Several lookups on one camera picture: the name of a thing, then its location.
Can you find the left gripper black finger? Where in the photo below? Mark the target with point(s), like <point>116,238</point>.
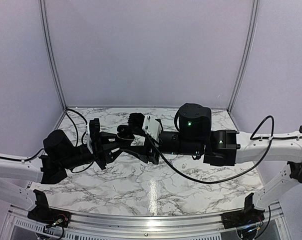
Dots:
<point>107,137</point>
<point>111,155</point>

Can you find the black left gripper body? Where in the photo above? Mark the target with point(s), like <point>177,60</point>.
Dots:
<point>71,162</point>

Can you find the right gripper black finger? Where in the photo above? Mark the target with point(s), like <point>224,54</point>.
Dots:
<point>124,130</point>
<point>138,151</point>

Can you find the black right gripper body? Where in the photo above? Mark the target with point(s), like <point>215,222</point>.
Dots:
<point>189,147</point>

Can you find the black earbud charging case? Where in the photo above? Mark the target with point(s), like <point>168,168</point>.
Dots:
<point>125,138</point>

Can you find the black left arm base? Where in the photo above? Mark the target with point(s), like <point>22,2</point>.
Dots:
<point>43,213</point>

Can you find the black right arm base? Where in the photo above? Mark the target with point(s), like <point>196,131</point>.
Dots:
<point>248,215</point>

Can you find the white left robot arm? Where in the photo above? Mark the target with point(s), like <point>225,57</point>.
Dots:
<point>29,169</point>

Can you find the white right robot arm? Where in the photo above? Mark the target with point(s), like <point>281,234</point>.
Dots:
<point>269,147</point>

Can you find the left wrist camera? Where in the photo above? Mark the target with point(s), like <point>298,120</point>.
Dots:
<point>93,134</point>

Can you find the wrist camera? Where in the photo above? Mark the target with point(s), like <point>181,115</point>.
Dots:
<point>93,134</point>
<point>143,125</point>

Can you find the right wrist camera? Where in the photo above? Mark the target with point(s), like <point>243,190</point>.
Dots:
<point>143,125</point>

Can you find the aluminium front frame rail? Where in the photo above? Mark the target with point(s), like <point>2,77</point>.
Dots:
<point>92,226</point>

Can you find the right aluminium corner post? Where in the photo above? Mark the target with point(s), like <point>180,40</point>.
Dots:
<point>246,53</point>

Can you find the aluminium corner post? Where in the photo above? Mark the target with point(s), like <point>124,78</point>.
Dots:
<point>246,53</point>
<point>50,54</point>

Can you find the left aluminium corner post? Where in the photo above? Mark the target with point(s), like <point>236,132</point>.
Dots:
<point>50,54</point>

